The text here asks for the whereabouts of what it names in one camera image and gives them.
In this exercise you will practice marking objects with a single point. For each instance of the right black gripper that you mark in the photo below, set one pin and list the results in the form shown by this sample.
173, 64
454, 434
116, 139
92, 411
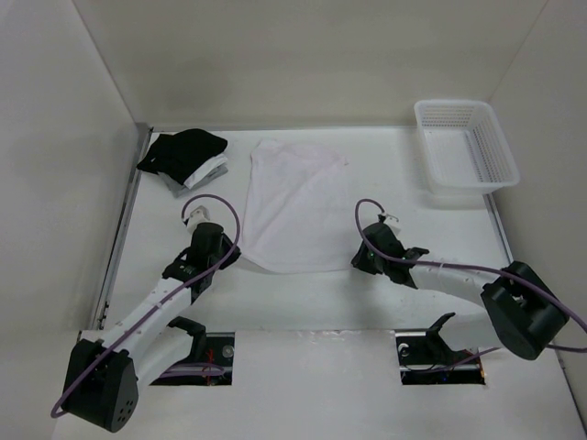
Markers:
359, 262

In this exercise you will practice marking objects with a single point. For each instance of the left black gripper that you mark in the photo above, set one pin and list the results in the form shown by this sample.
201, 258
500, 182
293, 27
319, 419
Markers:
230, 259

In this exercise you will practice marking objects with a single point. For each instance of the white tank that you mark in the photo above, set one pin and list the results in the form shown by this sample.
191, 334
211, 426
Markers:
203, 170
298, 212

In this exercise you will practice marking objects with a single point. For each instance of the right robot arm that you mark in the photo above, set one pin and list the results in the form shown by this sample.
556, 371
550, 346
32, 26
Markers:
518, 303

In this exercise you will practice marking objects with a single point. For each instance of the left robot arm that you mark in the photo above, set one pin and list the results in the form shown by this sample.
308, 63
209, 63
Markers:
105, 376

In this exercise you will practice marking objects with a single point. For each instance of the grey folded tank top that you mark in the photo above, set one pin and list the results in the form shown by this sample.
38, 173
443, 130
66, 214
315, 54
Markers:
178, 190

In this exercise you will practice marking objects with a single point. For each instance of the white folded tank top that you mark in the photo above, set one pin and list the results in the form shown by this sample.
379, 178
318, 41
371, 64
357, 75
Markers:
203, 170

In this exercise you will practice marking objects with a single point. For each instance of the black folded tank top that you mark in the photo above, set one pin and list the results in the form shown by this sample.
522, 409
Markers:
181, 155

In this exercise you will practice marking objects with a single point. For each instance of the white plastic basket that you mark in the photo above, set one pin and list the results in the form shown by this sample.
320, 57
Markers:
463, 147

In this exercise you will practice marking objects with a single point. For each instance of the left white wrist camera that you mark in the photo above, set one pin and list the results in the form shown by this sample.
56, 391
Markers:
198, 216

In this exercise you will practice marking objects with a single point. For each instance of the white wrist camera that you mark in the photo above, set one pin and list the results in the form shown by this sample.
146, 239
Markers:
198, 216
391, 221

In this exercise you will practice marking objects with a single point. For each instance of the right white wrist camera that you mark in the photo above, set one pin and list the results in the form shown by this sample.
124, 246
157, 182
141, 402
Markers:
391, 221

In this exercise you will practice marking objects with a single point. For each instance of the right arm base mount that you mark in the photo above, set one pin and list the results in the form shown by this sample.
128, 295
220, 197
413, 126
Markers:
425, 358

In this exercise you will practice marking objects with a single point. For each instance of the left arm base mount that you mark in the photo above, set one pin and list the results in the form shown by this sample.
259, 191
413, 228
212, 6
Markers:
209, 363

